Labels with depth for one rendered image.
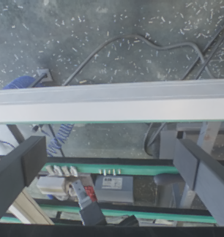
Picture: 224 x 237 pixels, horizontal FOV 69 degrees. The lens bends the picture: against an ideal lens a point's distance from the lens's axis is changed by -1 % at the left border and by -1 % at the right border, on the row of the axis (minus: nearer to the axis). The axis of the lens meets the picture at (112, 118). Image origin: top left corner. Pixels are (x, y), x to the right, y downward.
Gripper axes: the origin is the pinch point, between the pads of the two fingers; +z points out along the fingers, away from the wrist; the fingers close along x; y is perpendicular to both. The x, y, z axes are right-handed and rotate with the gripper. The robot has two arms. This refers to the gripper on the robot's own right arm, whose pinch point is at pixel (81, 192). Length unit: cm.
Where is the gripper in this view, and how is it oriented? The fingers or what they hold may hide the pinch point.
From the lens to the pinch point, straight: 55.5
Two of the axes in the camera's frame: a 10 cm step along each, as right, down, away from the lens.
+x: 1.4, 7.9, 6.0
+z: -5.1, -4.7, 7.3
